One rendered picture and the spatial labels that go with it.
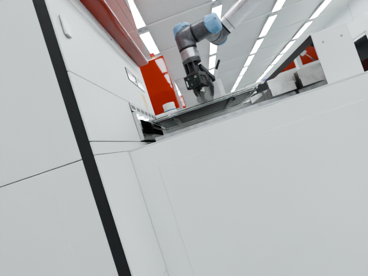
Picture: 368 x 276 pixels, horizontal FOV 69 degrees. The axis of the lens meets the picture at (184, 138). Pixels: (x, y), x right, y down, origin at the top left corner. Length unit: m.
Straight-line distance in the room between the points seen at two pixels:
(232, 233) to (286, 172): 0.19
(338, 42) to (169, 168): 0.53
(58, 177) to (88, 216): 0.09
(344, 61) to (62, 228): 0.74
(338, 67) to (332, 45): 0.06
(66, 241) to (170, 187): 0.26
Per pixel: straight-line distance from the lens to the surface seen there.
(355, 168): 0.73
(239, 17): 1.23
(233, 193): 0.66
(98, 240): 0.51
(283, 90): 0.93
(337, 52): 0.82
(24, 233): 0.57
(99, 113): 0.58
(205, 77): 1.11
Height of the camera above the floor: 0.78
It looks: 2 degrees up
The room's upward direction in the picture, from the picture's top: 18 degrees counter-clockwise
